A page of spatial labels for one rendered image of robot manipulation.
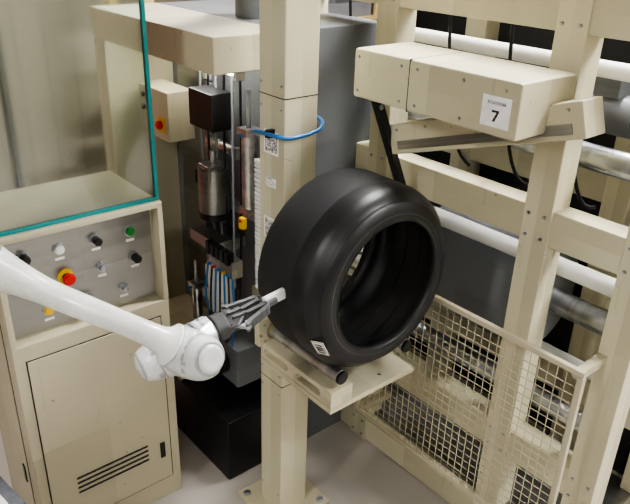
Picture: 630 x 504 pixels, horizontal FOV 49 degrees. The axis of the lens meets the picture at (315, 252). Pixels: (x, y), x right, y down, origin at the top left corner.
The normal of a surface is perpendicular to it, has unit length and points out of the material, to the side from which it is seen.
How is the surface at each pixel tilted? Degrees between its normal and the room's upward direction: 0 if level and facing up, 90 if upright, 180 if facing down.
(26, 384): 90
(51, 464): 90
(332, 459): 0
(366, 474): 0
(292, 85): 90
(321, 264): 70
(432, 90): 90
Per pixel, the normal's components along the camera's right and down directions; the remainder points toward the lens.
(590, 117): 0.62, 0.05
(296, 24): 0.64, 0.35
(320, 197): -0.34, -0.67
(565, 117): -0.77, 0.26
